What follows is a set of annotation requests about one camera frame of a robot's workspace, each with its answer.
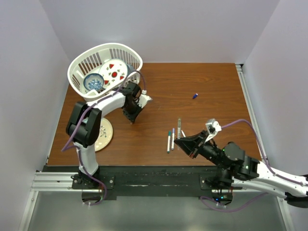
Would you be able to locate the light blue plate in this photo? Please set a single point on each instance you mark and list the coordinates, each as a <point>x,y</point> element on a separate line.
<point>105,135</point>

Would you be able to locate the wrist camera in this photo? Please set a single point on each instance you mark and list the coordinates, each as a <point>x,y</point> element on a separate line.
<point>213,127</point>
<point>143,100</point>

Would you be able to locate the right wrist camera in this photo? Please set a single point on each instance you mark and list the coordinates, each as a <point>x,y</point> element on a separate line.
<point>213,127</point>

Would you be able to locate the blue white patterned bowl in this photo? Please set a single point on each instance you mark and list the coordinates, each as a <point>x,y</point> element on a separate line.
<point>93,81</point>

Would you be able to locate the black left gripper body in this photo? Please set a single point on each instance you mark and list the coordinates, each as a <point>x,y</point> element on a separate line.
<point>131,111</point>

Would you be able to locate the white watermelon pattern plate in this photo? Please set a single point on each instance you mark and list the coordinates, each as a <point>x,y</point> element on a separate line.
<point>113,71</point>

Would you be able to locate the aluminium frame rail right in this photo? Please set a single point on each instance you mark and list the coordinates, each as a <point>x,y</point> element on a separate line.
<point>282,204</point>

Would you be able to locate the grey green pen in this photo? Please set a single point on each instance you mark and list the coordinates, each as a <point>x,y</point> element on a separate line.
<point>179,129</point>

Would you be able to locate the white green-end marker pen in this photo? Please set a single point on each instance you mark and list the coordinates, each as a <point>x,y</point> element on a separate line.
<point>169,142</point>

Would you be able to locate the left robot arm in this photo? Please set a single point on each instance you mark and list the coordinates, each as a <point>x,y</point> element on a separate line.
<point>83,127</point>

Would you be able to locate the white plastic dish basket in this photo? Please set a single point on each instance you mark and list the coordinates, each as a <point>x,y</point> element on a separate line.
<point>97,71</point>

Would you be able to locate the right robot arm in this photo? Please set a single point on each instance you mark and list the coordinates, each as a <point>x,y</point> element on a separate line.
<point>236,169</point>

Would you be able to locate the blue rimmed plate behind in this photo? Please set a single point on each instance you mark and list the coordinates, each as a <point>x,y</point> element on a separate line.
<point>131,69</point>

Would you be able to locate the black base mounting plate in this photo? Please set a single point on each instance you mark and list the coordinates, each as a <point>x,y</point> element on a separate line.
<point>165,181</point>

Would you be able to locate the white purple-tip marker pen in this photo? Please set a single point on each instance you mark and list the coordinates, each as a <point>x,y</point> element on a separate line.
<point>172,139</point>

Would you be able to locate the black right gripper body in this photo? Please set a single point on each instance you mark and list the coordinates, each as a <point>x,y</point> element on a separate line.
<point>203,145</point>

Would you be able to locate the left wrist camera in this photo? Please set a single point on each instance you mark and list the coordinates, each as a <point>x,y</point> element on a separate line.
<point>143,100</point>

